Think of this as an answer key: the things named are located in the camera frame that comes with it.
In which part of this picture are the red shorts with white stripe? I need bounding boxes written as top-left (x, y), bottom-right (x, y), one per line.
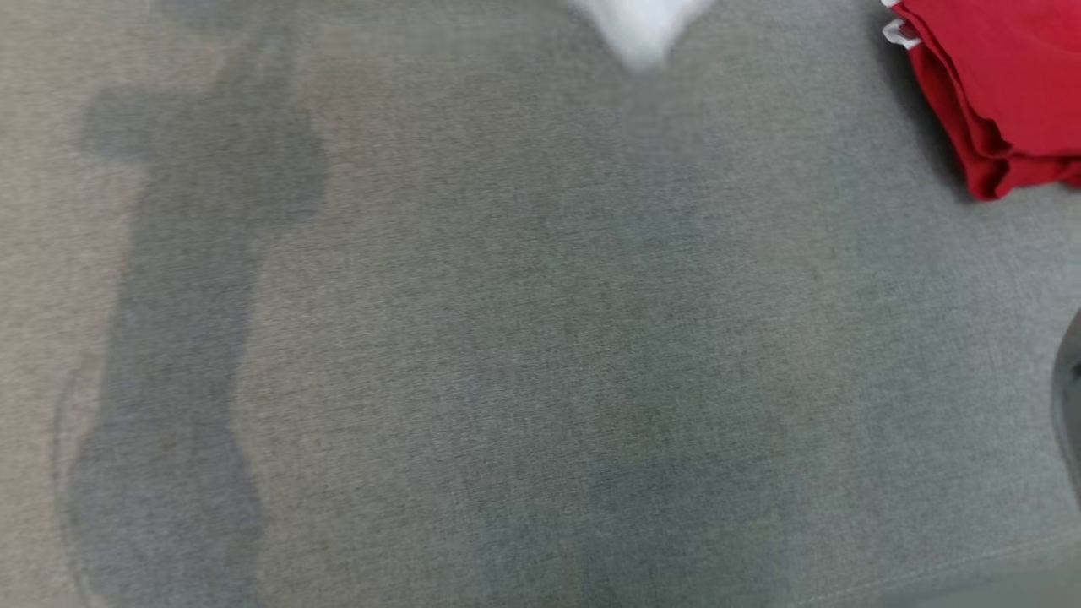
top-left (881, 0), bottom-right (1081, 202)

